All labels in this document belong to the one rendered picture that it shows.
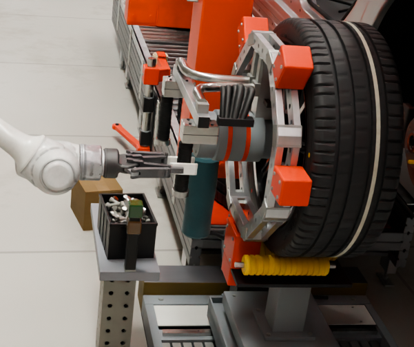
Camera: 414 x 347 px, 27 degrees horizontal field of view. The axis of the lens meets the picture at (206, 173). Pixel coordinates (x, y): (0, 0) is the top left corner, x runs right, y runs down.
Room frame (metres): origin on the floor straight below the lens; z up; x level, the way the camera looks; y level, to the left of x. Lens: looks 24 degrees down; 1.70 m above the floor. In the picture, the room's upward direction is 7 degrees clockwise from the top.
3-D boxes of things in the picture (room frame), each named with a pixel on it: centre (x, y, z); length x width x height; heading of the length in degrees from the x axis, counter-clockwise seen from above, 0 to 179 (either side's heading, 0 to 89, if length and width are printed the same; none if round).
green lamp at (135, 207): (2.11, 0.18, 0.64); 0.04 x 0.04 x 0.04; 13
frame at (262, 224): (2.23, -0.13, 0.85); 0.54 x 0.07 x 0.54; 13
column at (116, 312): (2.34, 0.23, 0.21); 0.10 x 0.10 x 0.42; 13
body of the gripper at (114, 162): (1.98, 0.22, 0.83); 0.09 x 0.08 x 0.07; 103
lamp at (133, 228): (2.11, 0.18, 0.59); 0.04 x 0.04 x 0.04; 13
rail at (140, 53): (3.96, 0.27, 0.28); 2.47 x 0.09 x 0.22; 13
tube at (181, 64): (2.30, 0.01, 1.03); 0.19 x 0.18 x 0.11; 103
